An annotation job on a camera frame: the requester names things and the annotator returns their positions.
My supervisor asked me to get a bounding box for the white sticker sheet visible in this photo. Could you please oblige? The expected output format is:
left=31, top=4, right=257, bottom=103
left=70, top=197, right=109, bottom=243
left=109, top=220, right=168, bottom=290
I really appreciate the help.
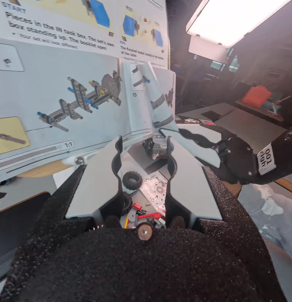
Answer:
left=139, top=173, right=169, bottom=214

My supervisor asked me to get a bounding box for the orange basket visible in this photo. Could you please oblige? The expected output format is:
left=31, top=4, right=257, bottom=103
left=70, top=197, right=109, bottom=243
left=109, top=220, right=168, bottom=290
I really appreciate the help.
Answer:
left=242, top=85, right=273, bottom=109

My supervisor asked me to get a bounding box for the bright ceiling light panel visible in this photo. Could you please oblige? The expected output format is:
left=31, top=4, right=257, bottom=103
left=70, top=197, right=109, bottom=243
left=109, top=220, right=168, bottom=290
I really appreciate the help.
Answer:
left=186, top=0, right=292, bottom=48

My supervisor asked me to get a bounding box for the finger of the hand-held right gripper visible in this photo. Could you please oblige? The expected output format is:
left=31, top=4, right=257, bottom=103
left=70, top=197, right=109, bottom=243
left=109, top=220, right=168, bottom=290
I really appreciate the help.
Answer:
left=171, top=139, right=221, bottom=168
left=160, top=127, right=223, bottom=149

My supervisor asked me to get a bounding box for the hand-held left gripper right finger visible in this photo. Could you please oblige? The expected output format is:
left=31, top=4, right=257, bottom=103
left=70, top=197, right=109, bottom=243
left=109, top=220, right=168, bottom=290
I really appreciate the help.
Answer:
left=165, top=136, right=223, bottom=227

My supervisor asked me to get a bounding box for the dim ceiling light panel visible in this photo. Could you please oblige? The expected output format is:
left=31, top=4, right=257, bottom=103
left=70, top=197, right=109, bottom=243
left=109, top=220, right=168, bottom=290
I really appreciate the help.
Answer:
left=189, top=35, right=231, bottom=62

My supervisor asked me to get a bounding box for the printed task instruction sheet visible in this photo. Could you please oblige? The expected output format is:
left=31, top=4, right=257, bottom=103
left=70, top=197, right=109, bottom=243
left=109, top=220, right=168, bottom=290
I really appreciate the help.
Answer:
left=0, top=0, right=170, bottom=70

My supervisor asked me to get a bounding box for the grey desk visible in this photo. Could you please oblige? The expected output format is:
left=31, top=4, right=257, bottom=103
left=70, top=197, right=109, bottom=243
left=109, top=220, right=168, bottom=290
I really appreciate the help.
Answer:
left=0, top=142, right=292, bottom=228

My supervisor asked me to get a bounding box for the pile of small building pieces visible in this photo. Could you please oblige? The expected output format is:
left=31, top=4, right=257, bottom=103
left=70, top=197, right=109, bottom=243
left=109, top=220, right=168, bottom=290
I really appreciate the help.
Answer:
left=123, top=202, right=166, bottom=229

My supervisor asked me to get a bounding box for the patterned grey clothing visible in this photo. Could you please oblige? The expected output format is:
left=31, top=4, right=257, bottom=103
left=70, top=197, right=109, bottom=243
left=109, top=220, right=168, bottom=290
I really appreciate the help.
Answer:
left=238, top=184, right=292, bottom=283

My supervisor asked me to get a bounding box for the grey work table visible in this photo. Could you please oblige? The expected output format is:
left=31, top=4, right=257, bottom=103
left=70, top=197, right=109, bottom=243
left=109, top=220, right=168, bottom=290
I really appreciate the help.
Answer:
left=177, top=103, right=287, bottom=151

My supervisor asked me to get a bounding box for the black toy tire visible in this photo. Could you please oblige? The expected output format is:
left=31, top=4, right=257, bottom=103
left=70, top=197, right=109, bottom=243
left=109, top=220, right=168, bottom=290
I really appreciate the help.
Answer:
left=122, top=192, right=134, bottom=215
left=122, top=171, right=143, bottom=190

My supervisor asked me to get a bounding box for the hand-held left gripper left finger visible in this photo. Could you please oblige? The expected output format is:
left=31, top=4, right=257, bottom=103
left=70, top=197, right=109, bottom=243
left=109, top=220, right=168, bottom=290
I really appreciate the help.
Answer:
left=65, top=136, right=124, bottom=222

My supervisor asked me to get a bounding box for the building instruction booklet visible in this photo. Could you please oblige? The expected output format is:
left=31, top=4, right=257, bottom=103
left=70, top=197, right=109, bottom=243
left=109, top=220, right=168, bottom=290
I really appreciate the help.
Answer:
left=0, top=36, right=180, bottom=185

